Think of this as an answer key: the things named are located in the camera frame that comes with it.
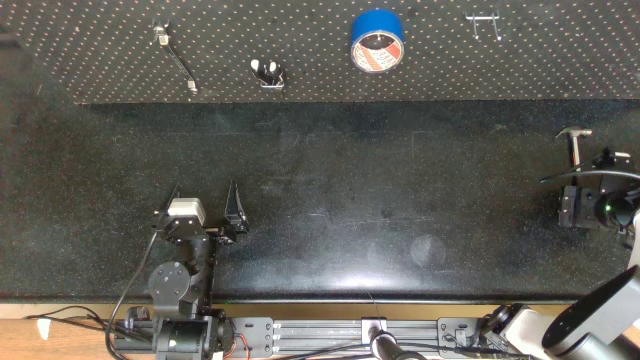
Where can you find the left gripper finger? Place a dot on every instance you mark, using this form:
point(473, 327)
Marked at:
point(235, 212)
point(174, 196)

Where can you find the black pegboard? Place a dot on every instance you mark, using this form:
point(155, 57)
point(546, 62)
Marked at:
point(550, 65)

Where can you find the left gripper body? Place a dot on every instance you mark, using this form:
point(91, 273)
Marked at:
point(180, 231)

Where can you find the mounting rail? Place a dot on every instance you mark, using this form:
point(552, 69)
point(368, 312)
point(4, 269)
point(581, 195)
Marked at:
point(310, 335)

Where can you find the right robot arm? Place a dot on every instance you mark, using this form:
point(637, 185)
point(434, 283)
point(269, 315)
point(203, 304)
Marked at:
point(590, 320)

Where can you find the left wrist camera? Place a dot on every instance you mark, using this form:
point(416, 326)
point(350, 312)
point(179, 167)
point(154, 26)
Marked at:
point(186, 210)

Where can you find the roll of blue tape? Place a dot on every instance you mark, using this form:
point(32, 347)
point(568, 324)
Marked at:
point(375, 22)

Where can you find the wrench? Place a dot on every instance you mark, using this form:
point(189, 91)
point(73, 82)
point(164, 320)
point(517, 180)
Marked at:
point(176, 57)

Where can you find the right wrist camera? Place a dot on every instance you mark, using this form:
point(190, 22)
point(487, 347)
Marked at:
point(623, 154)

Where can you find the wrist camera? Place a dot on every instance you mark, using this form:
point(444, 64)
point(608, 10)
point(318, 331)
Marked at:
point(186, 210)
point(623, 154)

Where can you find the hammer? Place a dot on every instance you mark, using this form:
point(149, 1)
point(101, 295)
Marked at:
point(575, 150)

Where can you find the white tag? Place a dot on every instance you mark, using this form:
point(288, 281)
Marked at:
point(44, 327)

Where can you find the metal hook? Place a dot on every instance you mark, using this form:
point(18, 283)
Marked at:
point(272, 86)
point(378, 36)
point(482, 16)

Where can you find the black and white pliers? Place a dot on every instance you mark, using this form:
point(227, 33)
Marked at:
point(265, 75)

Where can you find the black pole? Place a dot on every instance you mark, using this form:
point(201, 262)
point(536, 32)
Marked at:
point(385, 345)

